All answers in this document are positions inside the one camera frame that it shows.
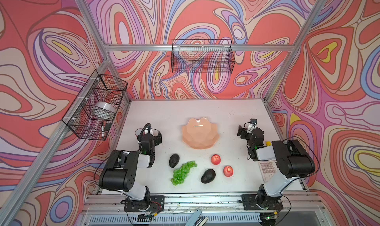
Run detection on red apple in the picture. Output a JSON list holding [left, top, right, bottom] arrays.
[[211, 154, 221, 165], [223, 166, 234, 177]]

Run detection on black marker in basket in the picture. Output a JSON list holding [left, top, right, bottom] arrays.
[[101, 122, 105, 139]]

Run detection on pink faceted fruit bowl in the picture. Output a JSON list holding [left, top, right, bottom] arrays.
[[182, 117, 220, 150]]

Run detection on pink calculator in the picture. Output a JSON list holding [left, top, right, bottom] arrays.
[[259, 161, 278, 182]]

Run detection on wire basket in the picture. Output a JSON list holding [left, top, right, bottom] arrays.
[[171, 38, 236, 74], [62, 71, 128, 141]]

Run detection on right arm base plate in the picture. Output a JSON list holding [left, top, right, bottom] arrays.
[[238, 194, 284, 211]]

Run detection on white tape roll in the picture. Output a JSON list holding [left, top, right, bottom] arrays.
[[91, 101, 116, 121]]

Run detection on left wire basket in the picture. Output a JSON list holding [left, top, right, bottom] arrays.
[[62, 71, 128, 141]]

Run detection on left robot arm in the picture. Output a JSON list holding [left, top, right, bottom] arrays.
[[98, 123, 162, 201]]

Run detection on teal tool at front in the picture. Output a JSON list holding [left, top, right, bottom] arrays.
[[185, 209, 208, 226]]

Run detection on back wire basket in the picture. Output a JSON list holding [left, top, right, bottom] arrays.
[[171, 38, 236, 74]]

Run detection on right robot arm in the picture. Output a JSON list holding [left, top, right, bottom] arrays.
[[237, 124, 316, 210]]

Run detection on dark avocado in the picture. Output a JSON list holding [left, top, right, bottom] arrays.
[[200, 169, 216, 184], [169, 154, 180, 168]]

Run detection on green grape bunch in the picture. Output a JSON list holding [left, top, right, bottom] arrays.
[[171, 161, 198, 186]]

